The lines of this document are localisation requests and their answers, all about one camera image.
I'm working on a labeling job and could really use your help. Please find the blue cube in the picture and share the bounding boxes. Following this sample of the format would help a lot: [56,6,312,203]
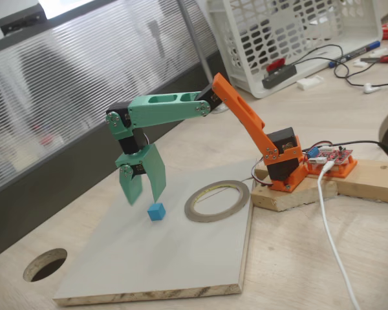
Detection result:
[147,202,167,222]

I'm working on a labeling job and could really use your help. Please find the white chipboard panel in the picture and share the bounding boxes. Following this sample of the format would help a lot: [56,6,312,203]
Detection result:
[53,160,256,307]

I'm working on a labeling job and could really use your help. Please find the frosted desk partition screen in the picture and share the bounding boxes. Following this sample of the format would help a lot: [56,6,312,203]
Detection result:
[0,0,224,262]

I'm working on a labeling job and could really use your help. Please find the pale short wooden block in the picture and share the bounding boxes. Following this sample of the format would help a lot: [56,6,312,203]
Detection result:
[250,164,340,212]

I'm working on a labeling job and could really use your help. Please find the black box with red button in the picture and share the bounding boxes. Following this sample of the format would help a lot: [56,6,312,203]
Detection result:
[261,57,297,90]

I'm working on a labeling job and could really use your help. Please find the red controller circuit board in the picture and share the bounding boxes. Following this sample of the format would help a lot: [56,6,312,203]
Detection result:
[305,145,355,167]

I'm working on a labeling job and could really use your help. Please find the black device on partition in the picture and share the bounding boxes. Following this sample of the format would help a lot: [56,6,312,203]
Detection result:
[0,3,47,36]

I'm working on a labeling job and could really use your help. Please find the orange circuit board holder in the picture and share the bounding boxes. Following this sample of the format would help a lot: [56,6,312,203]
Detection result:
[305,154,358,178]

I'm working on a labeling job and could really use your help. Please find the long knotty wooden plank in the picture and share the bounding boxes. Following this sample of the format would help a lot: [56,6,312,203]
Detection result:
[310,158,388,204]

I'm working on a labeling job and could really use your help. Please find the blue capped marker pen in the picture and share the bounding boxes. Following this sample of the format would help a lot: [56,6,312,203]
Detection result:
[329,40,381,68]

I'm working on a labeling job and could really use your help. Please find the white perforated plastic basket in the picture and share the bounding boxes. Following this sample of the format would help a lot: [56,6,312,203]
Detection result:
[206,0,383,99]

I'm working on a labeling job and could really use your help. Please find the grey ring of tape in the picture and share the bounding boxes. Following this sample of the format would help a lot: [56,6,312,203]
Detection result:
[184,180,250,223]

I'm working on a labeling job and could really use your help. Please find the red white servo wire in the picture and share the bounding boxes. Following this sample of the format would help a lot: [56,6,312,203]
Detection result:
[252,160,274,188]

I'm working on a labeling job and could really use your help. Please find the white USB cable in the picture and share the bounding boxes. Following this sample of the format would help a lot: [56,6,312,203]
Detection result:
[316,161,363,310]

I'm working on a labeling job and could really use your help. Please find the white plastic bracket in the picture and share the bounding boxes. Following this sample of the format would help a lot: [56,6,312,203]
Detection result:
[296,76,324,90]

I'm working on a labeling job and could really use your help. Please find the thin black cable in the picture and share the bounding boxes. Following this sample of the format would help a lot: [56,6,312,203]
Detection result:
[292,44,388,88]

